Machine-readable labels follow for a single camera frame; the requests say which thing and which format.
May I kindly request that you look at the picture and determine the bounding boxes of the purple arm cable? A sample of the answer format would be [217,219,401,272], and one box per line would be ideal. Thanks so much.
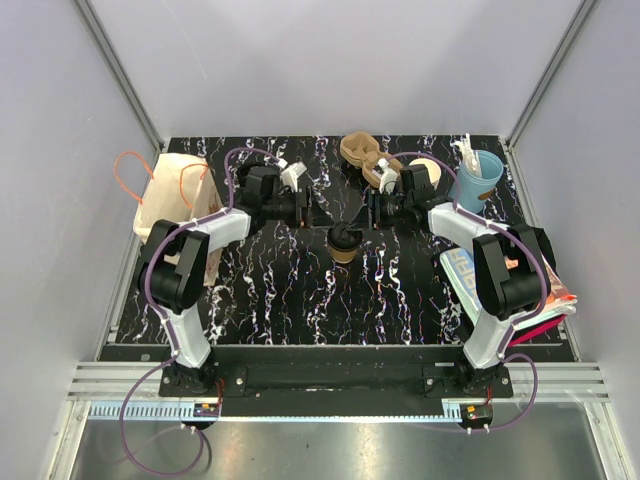
[118,148,286,474]
[382,152,546,434]

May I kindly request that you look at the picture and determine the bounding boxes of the single black cup lid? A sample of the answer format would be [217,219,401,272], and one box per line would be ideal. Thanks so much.
[327,222,363,251]

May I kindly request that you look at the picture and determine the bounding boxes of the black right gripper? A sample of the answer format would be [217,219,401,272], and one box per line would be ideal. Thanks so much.
[346,188,412,232]

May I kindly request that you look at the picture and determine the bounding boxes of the blue cup holder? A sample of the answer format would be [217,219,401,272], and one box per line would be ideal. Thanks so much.
[448,150,504,214]

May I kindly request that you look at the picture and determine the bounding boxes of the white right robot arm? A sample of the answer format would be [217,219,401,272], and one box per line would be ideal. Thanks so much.
[347,165,551,397]

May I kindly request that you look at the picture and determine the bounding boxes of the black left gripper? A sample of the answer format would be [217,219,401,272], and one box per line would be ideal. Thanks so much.
[263,187,335,230]

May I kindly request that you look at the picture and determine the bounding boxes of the paper bag orange handles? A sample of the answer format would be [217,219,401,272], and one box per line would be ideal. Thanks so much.
[113,151,225,287]

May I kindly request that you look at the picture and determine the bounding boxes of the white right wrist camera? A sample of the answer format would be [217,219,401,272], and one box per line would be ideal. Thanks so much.
[375,159,398,194]

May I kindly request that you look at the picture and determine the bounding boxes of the stack of paper cups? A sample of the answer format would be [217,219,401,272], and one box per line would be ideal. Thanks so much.
[409,158,442,189]

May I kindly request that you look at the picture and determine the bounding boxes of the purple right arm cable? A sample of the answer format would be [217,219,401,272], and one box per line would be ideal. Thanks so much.
[382,152,546,434]

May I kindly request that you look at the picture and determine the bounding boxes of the aluminium frame post right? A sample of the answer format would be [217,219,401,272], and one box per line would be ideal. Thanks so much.
[505,0,600,149]

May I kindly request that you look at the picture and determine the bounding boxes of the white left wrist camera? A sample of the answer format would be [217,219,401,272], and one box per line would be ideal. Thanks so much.
[278,159,307,192]

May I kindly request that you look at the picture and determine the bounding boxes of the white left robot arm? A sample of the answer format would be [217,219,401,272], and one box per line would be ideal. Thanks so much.
[136,162,333,396]

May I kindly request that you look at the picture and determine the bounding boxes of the aluminium frame post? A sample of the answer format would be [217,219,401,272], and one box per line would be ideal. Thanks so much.
[505,0,600,149]
[71,0,164,152]

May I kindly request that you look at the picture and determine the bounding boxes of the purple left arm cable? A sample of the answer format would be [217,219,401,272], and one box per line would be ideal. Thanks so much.
[118,148,286,474]

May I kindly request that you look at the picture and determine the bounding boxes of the aluminium frame post left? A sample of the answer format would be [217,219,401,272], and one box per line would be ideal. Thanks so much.
[71,0,164,152]

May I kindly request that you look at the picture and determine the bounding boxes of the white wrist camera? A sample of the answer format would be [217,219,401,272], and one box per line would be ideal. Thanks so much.
[375,159,398,194]
[278,159,307,192]

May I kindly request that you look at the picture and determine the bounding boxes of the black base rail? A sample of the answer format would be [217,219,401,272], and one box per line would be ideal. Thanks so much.
[99,344,514,416]

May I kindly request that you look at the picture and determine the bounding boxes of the single brown paper cup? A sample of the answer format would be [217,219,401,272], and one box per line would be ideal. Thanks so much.
[329,244,359,265]

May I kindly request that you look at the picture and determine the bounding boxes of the wrapped stirrers in holder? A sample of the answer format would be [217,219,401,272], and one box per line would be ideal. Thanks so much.
[453,133,482,178]

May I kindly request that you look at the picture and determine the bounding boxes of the pulp cup carrier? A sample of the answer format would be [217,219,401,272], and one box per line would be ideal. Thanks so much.
[340,132,390,188]

